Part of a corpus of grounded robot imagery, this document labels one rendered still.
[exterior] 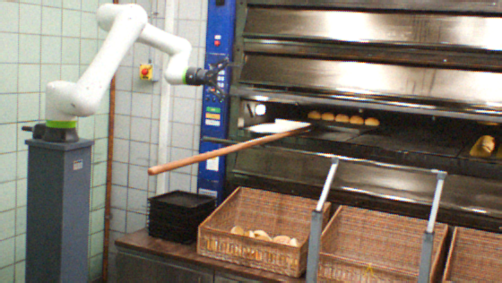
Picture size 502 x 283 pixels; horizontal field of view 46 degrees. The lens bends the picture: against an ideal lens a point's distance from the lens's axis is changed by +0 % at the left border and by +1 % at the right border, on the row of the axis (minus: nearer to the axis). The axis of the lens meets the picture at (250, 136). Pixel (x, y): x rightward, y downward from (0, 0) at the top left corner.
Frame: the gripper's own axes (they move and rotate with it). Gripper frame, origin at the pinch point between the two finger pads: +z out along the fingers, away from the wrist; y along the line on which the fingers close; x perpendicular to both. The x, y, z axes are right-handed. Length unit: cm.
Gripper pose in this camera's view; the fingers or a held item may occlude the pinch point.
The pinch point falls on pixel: (238, 81)
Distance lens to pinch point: 278.5
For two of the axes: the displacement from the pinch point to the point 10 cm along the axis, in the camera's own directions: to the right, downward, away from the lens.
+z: 9.0, 1.3, -4.1
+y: -0.7, 9.9, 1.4
